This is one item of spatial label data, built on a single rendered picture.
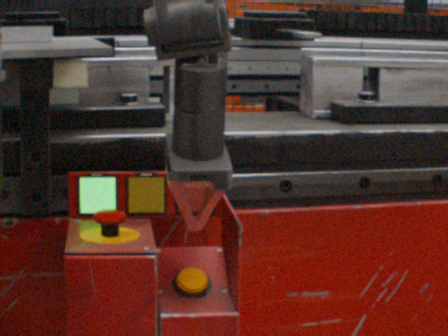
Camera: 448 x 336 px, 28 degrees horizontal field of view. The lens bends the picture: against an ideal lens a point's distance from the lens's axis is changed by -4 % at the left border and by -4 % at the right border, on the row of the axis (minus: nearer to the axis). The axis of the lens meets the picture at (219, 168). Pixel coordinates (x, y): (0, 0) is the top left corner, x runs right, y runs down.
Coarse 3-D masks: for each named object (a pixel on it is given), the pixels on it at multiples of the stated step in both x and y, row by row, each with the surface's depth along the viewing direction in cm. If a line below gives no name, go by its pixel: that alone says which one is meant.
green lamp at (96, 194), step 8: (80, 184) 115; (88, 184) 115; (96, 184) 115; (104, 184) 115; (112, 184) 116; (80, 192) 115; (88, 192) 115; (96, 192) 116; (104, 192) 116; (112, 192) 116; (80, 200) 116; (88, 200) 116; (96, 200) 116; (104, 200) 116; (112, 200) 116; (80, 208) 116; (88, 208) 116; (96, 208) 116; (104, 208) 116; (112, 208) 116
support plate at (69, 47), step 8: (56, 40) 125; (64, 40) 124; (72, 40) 124; (80, 40) 124; (88, 40) 124; (96, 40) 123; (8, 48) 107; (16, 48) 107; (24, 48) 107; (32, 48) 107; (40, 48) 106; (48, 48) 106; (56, 48) 106; (64, 48) 106; (72, 48) 106; (80, 48) 106; (88, 48) 106; (96, 48) 106; (104, 48) 107; (112, 48) 107; (8, 56) 104; (16, 56) 104; (24, 56) 105; (32, 56) 105; (40, 56) 105; (48, 56) 105; (56, 56) 105; (64, 56) 106; (72, 56) 106; (80, 56) 106
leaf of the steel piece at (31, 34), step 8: (8, 32) 118; (16, 32) 118; (24, 32) 118; (32, 32) 118; (40, 32) 118; (48, 32) 119; (8, 40) 118; (16, 40) 118; (24, 40) 118; (32, 40) 118; (40, 40) 119; (48, 40) 119
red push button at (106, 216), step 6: (102, 210) 108; (108, 210) 108; (114, 210) 108; (96, 216) 107; (102, 216) 106; (108, 216) 106; (114, 216) 106; (120, 216) 107; (96, 222) 107; (102, 222) 106; (108, 222) 106; (114, 222) 106; (120, 222) 107; (102, 228) 107; (108, 228) 107; (114, 228) 107; (102, 234) 108; (108, 234) 107; (114, 234) 107
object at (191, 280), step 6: (186, 270) 111; (192, 270) 111; (198, 270) 111; (180, 276) 110; (186, 276) 111; (192, 276) 111; (198, 276) 111; (204, 276) 111; (180, 282) 110; (186, 282) 110; (192, 282) 110; (198, 282) 110; (204, 282) 110; (180, 288) 110; (186, 288) 109; (192, 288) 109; (198, 288) 109; (204, 288) 110; (186, 294) 110; (192, 294) 110; (198, 294) 110
